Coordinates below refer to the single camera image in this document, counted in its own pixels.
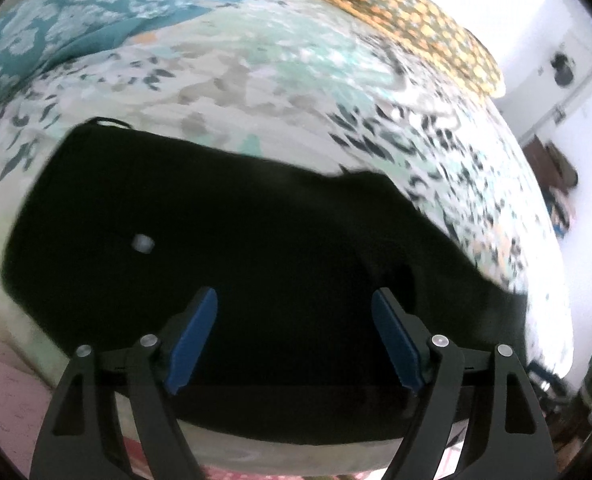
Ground leaf print bed sheet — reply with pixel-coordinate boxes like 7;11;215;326
0;5;577;477

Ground orange patterned pillow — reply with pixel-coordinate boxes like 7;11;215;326
303;0;507;99

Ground dark item on door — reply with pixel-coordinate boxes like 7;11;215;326
550;52;578;87

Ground black pants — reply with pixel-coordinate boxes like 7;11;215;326
0;116;530;447

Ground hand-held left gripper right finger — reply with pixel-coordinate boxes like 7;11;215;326
371;287;558;480

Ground teal floral blanket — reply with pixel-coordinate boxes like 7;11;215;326
0;0;291;128

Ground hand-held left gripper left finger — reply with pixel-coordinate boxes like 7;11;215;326
30;287;219;480

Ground brown object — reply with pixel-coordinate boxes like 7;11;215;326
523;141;580;196

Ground pink cloth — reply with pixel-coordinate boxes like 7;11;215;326
0;327;54;458

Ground white door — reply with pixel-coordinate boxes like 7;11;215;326
518;27;592;147

